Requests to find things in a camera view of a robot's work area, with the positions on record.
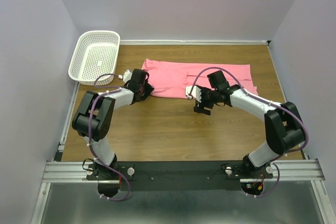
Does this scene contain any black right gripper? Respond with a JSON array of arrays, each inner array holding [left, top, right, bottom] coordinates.
[[193, 86, 218, 116]]

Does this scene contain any pink t shirt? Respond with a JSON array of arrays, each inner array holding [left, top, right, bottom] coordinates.
[[141, 59, 258, 99]]

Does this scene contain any white perforated plastic basket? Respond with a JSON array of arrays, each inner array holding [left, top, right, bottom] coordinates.
[[68, 30, 120, 86]]

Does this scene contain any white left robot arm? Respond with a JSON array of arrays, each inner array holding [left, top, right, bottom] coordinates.
[[72, 69, 154, 179]]

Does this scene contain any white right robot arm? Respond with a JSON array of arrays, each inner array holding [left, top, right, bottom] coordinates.
[[185, 67, 309, 178]]

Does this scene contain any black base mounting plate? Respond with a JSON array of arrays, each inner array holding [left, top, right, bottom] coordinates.
[[85, 161, 273, 196]]

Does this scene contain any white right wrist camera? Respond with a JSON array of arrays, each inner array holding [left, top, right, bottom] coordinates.
[[185, 85, 204, 103]]

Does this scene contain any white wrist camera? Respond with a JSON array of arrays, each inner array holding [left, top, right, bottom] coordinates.
[[185, 85, 204, 103], [118, 69, 132, 83]]

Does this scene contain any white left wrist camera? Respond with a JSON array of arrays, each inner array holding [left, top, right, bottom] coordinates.
[[118, 69, 132, 83]]

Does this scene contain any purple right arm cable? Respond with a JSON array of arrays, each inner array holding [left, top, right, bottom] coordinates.
[[190, 66, 310, 199]]

